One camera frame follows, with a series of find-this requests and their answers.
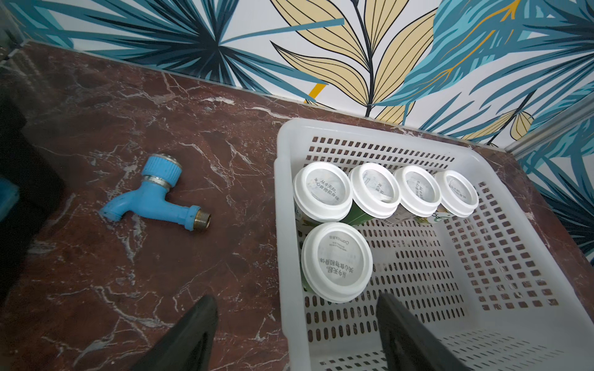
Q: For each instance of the yogurt cup white lid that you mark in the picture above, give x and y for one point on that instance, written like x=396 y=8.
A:
x=322 y=193

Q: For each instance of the small blue toy drill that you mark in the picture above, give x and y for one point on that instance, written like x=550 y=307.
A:
x=160 y=174

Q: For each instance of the yogurt cup green label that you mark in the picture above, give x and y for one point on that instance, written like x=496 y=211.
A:
x=376 y=195

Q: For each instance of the white perforated plastic basket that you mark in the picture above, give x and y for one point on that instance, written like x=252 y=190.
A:
x=496 y=288

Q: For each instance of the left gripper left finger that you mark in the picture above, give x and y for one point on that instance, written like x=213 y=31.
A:
x=188 y=344

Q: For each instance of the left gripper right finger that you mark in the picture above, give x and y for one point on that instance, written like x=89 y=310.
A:
x=407 y=343

